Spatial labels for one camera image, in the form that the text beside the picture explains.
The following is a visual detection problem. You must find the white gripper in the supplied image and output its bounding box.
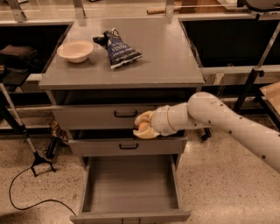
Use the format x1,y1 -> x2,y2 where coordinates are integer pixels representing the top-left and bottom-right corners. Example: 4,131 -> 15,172
133,105 -> 176,139

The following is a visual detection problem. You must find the small orange fruit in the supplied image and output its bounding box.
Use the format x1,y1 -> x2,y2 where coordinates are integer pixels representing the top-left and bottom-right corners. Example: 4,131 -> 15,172
138,122 -> 148,131

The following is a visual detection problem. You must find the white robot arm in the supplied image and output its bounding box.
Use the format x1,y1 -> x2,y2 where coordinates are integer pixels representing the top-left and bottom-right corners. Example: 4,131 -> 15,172
133,92 -> 280,172

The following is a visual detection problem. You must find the grey bottom drawer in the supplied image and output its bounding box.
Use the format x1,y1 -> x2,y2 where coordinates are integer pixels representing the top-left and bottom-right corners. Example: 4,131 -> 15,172
70,155 -> 190,224

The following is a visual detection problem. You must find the grey drawer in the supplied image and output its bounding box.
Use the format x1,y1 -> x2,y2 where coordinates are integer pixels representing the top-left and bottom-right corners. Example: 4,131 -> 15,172
51,89 -> 200,130
69,129 -> 186,157
70,155 -> 190,224

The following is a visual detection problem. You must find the grey drawer cabinet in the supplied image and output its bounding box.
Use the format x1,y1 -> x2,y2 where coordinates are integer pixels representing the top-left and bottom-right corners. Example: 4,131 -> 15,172
38,17 -> 206,165

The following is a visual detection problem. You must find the grey middle drawer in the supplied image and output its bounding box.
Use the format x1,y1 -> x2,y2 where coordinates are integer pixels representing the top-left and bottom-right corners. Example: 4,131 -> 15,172
69,129 -> 186,157

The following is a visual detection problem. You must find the grey top drawer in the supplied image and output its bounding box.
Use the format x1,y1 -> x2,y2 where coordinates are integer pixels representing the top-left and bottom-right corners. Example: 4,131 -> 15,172
51,89 -> 200,130

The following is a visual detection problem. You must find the black metal stand leg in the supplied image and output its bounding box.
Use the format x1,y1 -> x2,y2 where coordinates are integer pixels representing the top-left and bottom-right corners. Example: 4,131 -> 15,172
201,128 -> 212,141

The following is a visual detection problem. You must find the dark blue chip bag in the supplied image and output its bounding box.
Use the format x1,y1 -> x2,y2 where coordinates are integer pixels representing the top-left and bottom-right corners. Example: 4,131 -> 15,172
93,28 -> 142,69

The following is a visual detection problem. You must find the white bowl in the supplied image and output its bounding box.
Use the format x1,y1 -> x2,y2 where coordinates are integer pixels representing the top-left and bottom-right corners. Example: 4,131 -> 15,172
57,40 -> 94,63

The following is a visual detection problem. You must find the black and silver tripod leg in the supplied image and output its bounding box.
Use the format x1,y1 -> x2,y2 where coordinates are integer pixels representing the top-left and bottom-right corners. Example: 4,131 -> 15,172
0,82 -> 56,177

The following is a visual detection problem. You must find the dark chair seat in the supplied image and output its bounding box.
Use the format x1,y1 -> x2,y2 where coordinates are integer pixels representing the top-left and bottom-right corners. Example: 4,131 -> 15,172
0,45 -> 38,69

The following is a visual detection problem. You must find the black middle drawer handle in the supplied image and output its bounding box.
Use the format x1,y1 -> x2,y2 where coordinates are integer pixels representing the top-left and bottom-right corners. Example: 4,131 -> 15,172
119,143 -> 138,151

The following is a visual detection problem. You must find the black drawer handle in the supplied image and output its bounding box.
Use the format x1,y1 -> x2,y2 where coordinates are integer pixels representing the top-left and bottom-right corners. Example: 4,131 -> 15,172
119,143 -> 138,151
114,110 -> 137,118

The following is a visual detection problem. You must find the black top drawer handle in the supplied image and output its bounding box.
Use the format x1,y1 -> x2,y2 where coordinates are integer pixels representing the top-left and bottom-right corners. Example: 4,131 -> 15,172
114,110 -> 137,118

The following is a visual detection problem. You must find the black floor cable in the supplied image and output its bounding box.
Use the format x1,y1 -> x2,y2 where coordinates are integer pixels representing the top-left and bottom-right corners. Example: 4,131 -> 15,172
8,166 -> 77,216

